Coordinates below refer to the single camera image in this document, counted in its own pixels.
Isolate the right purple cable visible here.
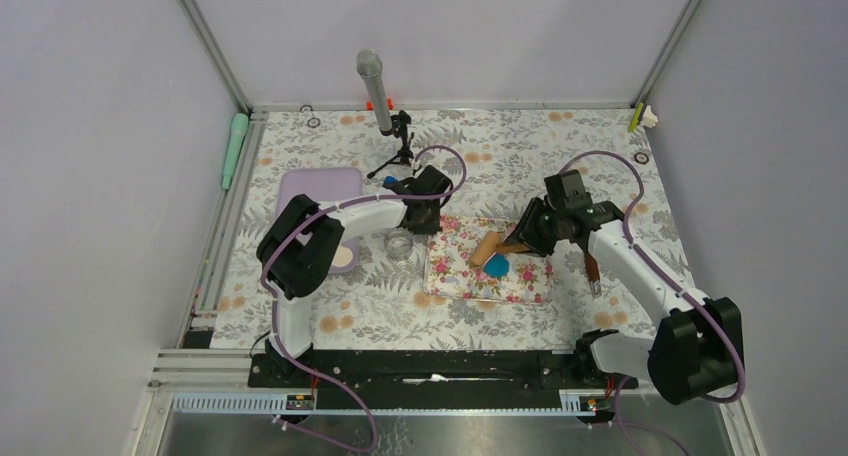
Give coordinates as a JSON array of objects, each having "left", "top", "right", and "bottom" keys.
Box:
[{"left": 559, "top": 150, "right": 747, "bottom": 456}]

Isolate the grey microphone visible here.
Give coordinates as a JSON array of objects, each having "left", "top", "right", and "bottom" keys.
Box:
[{"left": 356, "top": 49, "right": 394, "bottom": 136}]

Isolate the metal scraper wooden handle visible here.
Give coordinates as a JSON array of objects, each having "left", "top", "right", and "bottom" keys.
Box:
[{"left": 583, "top": 252, "right": 602, "bottom": 297}]

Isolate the beige dough disc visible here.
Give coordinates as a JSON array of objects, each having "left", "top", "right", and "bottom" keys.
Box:
[{"left": 330, "top": 245, "right": 355, "bottom": 273}]

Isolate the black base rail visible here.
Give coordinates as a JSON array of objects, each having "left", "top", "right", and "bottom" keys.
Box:
[{"left": 248, "top": 350, "right": 624, "bottom": 412}]

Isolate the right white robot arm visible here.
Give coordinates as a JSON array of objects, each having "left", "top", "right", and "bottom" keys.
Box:
[{"left": 506, "top": 170, "right": 745, "bottom": 405}]

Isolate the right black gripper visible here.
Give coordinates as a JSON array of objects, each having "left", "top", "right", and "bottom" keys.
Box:
[{"left": 505, "top": 199, "right": 565, "bottom": 261}]

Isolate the floral tablecloth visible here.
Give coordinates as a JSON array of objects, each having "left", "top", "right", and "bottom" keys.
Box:
[{"left": 211, "top": 110, "right": 691, "bottom": 350}]

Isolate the purple cable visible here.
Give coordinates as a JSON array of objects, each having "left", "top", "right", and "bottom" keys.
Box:
[
  {"left": 559, "top": 150, "right": 747, "bottom": 456},
  {"left": 259, "top": 145, "right": 468, "bottom": 452}
]

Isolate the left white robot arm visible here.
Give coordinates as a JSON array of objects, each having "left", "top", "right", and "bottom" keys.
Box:
[{"left": 256, "top": 165, "right": 457, "bottom": 387}]

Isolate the red clip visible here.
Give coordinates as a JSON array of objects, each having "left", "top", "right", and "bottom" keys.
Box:
[{"left": 366, "top": 98, "right": 394, "bottom": 111}]

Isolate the floral cutting board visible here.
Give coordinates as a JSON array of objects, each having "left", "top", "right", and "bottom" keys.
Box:
[{"left": 423, "top": 215, "right": 553, "bottom": 304}]

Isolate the black microphone tripod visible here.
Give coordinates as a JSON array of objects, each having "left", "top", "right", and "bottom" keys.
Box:
[{"left": 366, "top": 110, "right": 415, "bottom": 179}]

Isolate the white clip in corner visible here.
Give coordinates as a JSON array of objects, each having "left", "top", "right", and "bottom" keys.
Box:
[{"left": 640, "top": 104, "right": 659, "bottom": 128}]

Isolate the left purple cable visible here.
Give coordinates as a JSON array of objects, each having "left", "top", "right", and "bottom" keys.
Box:
[{"left": 259, "top": 145, "right": 468, "bottom": 452}]

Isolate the purple tray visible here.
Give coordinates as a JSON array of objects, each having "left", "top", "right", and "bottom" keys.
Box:
[{"left": 274, "top": 166, "right": 363, "bottom": 274}]

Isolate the green marker pen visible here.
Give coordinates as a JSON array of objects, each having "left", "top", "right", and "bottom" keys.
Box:
[{"left": 221, "top": 113, "right": 249, "bottom": 191}]

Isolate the wooden rolling pin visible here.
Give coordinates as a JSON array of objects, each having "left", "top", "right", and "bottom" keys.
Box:
[{"left": 468, "top": 231, "right": 529, "bottom": 268}]

